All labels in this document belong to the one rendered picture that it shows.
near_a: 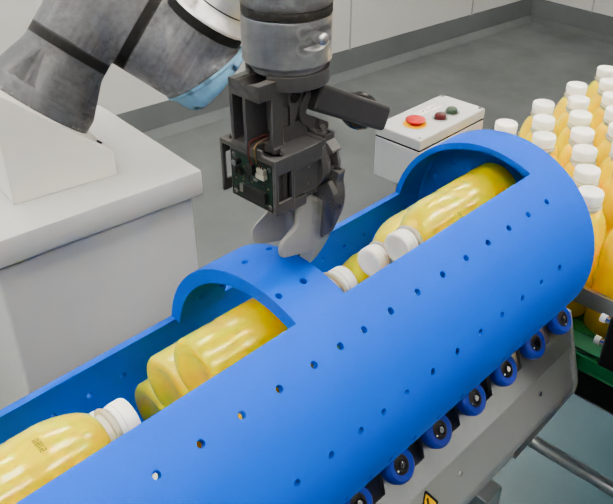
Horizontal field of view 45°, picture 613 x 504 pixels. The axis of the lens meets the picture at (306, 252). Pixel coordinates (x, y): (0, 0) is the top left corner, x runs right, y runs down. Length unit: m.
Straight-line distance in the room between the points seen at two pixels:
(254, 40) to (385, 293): 0.28
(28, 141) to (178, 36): 0.24
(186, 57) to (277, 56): 0.46
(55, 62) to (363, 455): 0.65
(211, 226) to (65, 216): 2.17
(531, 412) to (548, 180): 0.35
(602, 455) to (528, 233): 1.50
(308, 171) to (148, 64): 0.46
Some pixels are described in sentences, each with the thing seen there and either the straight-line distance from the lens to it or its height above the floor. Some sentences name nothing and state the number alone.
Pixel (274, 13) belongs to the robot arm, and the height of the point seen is 1.48.
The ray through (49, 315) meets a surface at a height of 1.01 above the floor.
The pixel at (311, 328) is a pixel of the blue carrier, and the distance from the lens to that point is 0.68.
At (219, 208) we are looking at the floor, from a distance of 3.29.
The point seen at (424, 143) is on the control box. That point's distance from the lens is 1.31.
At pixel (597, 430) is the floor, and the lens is 2.41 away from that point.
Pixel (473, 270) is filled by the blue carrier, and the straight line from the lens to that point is 0.82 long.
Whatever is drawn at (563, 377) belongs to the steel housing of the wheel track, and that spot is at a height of 0.87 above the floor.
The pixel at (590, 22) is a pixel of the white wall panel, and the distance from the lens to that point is 5.86.
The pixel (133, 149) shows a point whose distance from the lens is 1.17.
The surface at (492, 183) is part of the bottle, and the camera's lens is 0.98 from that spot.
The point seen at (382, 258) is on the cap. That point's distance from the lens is 0.94.
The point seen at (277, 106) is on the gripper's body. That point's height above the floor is 1.41.
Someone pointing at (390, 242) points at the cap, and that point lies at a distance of 0.89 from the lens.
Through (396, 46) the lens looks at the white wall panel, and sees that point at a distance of 5.03.
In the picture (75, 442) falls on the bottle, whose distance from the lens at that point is 0.64.
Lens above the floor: 1.65
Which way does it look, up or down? 34 degrees down
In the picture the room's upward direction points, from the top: straight up
